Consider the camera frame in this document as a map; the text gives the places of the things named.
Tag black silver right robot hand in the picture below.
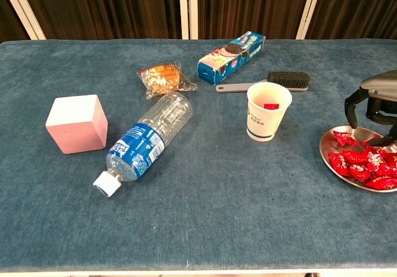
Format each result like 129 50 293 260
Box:
344 69 397 147

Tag oval metal plate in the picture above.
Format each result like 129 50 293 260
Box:
319 125 397 193

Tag white paper cup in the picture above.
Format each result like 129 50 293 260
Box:
246 82 293 143

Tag dark brown curtain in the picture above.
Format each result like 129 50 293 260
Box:
305 0 397 40
197 0 313 40
0 0 30 42
17 0 182 40

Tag grey brush black bristles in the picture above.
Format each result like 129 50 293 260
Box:
215 71 311 94

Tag blue cookie box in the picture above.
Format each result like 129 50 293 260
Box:
197 30 267 86

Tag blue velvet table cloth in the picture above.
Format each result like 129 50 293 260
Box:
0 38 397 273

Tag wrapped bread bun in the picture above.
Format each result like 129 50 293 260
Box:
138 61 199 100

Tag clear plastic bottle blue label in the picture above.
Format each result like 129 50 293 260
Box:
92 91 194 198

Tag pink foam cube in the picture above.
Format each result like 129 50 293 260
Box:
45 94 109 155

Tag white frame post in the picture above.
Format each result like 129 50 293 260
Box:
178 0 199 40
0 0 47 40
296 0 325 40

